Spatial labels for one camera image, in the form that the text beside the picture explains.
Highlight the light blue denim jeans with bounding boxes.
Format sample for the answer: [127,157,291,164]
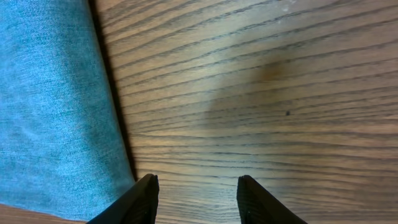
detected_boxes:
[1,1,134,220]

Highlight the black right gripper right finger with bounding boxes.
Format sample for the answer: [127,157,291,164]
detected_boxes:
[236,175,307,224]

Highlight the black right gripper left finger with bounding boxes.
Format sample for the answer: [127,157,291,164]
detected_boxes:
[87,174,159,224]

